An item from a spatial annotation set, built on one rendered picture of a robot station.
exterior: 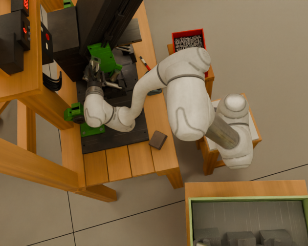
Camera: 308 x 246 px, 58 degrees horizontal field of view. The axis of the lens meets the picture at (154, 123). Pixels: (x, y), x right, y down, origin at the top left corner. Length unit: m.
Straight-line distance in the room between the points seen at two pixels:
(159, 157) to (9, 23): 1.00
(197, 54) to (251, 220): 1.01
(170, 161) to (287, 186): 0.67
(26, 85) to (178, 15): 2.32
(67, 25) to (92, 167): 0.85
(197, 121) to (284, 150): 1.85
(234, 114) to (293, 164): 1.31
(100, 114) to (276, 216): 1.06
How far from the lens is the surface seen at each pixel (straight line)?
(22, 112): 1.57
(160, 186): 2.52
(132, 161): 1.68
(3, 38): 1.34
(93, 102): 1.36
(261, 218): 1.68
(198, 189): 1.71
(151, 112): 1.73
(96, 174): 1.73
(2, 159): 1.15
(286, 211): 1.71
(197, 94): 0.91
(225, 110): 1.47
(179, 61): 0.97
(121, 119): 1.39
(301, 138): 2.76
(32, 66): 1.31
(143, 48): 1.97
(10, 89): 1.31
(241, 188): 1.73
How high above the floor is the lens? 2.48
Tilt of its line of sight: 68 degrees down
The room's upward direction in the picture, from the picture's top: 22 degrees counter-clockwise
